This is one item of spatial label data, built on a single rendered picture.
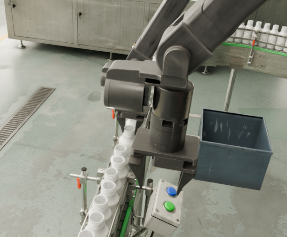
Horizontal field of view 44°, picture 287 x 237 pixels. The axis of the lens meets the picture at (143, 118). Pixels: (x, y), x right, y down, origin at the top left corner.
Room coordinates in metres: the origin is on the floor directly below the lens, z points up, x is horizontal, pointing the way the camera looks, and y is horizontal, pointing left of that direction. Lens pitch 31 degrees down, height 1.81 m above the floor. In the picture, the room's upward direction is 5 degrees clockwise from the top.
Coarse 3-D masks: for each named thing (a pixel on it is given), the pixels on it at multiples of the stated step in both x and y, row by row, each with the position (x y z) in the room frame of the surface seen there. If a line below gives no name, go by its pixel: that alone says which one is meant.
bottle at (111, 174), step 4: (108, 168) 0.79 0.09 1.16; (112, 168) 0.79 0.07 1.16; (108, 172) 0.79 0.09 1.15; (112, 172) 0.79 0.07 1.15; (116, 172) 0.79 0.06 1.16; (104, 176) 0.78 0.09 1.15; (108, 176) 0.76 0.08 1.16; (112, 176) 0.76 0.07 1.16; (116, 176) 0.77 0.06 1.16; (104, 180) 0.77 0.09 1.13; (108, 180) 0.76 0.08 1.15; (112, 180) 0.76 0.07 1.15; (116, 180) 0.77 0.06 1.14; (116, 184) 0.76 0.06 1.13; (120, 184) 0.78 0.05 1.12; (116, 188) 0.76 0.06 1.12; (120, 188) 0.77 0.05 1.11; (116, 192) 0.75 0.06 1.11; (120, 192) 0.77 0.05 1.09
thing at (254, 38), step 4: (256, 32) 2.53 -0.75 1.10; (256, 36) 2.48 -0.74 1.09; (256, 40) 2.53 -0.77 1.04; (252, 44) 2.47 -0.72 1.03; (252, 48) 2.48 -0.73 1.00; (252, 52) 2.48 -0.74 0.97; (252, 56) 2.47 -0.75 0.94; (248, 60) 2.48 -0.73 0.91; (252, 60) 2.52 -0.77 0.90; (248, 64) 2.48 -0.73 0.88
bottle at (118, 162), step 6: (120, 156) 0.85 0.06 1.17; (114, 162) 0.82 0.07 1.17; (120, 162) 0.85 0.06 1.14; (120, 168) 0.82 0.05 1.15; (126, 168) 0.85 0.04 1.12; (120, 174) 0.81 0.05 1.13; (126, 174) 0.82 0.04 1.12; (120, 180) 0.81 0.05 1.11; (126, 186) 0.82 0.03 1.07; (120, 204) 0.81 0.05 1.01
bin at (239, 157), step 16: (208, 112) 1.60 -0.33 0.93; (224, 112) 1.59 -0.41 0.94; (208, 128) 1.59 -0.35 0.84; (224, 128) 1.58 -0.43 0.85; (240, 128) 1.57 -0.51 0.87; (256, 128) 1.57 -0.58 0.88; (208, 144) 1.29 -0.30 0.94; (224, 144) 1.29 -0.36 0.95; (240, 144) 1.57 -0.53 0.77; (256, 144) 1.54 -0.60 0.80; (208, 160) 1.29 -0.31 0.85; (224, 160) 1.28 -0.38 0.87; (240, 160) 1.28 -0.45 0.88; (256, 160) 1.27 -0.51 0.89; (208, 176) 1.29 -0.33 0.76; (224, 176) 1.28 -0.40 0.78; (240, 176) 1.27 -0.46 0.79; (256, 176) 1.27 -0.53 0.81
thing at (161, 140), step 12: (156, 120) 0.45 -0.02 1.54; (144, 132) 0.49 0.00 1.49; (156, 132) 0.45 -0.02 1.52; (168, 132) 0.44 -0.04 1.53; (180, 132) 0.45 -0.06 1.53; (132, 144) 0.45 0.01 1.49; (144, 144) 0.46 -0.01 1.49; (156, 144) 0.44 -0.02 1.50; (168, 144) 0.44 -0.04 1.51; (180, 144) 0.45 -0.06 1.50; (192, 144) 0.47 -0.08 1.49; (168, 156) 0.43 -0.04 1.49; (180, 156) 0.43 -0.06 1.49; (192, 156) 0.44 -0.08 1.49
